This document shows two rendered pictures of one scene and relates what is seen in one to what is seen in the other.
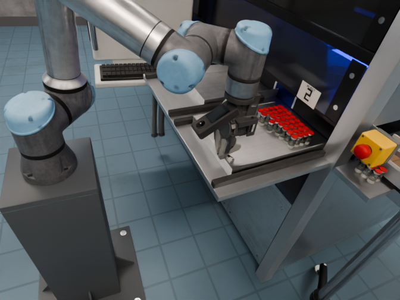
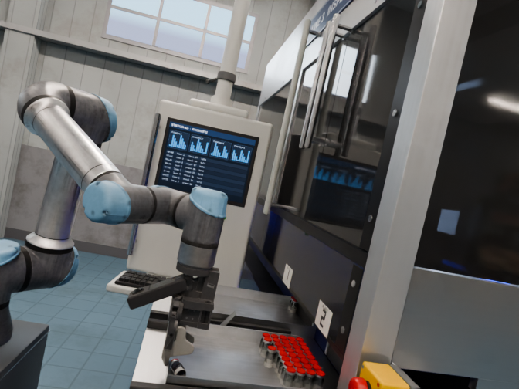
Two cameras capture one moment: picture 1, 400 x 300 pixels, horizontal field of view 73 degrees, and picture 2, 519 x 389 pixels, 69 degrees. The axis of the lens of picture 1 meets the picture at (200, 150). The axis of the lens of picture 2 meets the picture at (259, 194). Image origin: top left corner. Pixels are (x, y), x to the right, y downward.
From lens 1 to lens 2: 44 cm
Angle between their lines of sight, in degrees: 43
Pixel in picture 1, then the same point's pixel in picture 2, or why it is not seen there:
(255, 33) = (201, 191)
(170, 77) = (90, 201)
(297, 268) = not seen: outside the picture
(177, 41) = (113, 177)
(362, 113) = (363, 333)
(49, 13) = (57, 173)
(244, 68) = (191, 227)
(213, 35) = (171, 194)
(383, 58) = (373, 256)
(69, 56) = (59, 214)
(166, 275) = not seen: outside the picture
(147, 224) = not seen: outside the picture
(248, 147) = (222, 371)
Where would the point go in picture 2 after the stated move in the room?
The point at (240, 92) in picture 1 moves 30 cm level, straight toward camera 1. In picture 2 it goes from (185, 256) to (31, 279)
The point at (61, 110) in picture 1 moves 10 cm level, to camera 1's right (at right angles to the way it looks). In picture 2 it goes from (22, 265) to (52, 276)
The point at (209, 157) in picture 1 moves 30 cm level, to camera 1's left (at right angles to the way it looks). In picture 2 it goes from (157, 365) to (52, 319)
